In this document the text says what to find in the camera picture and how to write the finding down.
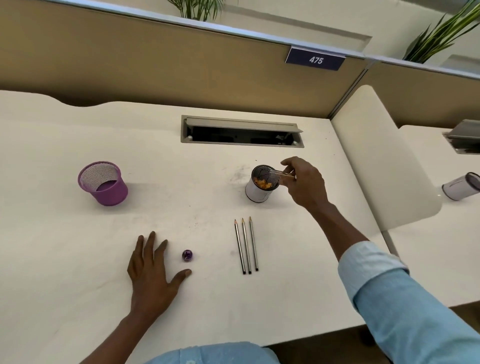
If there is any person's right hand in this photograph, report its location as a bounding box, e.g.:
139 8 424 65
280 156 332 218

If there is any person's left hand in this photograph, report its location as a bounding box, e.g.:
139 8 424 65
126 230 193 322

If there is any black silver striped pencil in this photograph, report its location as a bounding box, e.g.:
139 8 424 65
233 219 247 275
248 216 260 272
241 217 253 274

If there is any purple mesh pencil cup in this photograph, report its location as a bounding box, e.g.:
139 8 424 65
77 161 129 207

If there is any person's right forearm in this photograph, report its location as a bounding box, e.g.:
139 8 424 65
307 202 370 264

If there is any person's left forearm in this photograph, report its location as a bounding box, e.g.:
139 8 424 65
80 310 160 364

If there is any white cup with black rim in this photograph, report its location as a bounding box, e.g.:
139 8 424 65
245 164 283 204
441 172 480 202

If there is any cream side divider panel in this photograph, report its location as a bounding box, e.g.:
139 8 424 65
330 84 443 232

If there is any dark blue number sign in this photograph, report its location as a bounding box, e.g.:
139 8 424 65
284 45 347 72

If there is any tan neighbouring partition panel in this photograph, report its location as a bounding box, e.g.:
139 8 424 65
361 56 480 130

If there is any light blue patterned shirt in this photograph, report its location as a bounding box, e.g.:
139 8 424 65
144 241 480 364

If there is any green long leaf plant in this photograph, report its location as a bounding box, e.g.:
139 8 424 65
403 0 480 65

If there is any tan back partition panel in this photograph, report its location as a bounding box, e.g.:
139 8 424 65
0 0 370 120

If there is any green potted plant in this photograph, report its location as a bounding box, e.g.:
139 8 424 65
166 0 226 22

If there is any grey desk cable tray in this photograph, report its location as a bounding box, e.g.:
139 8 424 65
180 115 305 148

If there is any grey neighbouring cable tray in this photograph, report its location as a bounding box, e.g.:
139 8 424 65
442 119 480 155

